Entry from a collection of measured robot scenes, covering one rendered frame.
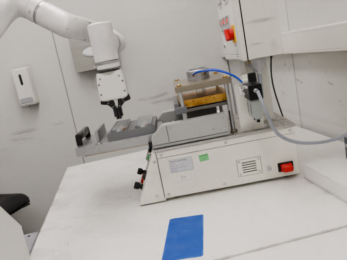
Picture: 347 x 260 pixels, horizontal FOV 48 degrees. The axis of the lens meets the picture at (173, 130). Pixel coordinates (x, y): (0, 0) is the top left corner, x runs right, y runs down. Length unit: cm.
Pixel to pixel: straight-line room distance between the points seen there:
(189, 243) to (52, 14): 90
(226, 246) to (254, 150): 41
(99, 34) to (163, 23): 156
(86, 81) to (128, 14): 55
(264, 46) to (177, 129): 37
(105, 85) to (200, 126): 36
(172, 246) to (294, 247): 30
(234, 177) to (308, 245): 42
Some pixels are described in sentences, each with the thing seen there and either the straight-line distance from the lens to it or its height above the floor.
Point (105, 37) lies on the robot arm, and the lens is 134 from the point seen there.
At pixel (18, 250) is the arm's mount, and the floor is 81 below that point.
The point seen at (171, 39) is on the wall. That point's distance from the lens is 287.
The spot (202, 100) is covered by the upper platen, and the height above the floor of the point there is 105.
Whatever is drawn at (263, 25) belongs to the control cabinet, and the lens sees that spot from 124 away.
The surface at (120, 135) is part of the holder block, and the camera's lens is 131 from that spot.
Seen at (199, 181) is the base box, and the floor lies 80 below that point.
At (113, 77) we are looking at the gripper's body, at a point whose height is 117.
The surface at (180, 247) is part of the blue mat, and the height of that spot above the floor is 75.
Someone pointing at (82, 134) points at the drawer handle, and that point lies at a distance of 138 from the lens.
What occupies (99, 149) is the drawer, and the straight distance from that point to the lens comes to 132.
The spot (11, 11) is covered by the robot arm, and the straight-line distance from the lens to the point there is 153.
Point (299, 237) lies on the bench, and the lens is 98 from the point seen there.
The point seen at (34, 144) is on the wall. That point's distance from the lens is 295.
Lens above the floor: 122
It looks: 11 degrees down
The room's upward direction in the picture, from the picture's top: 11 degrees counter-clockwise
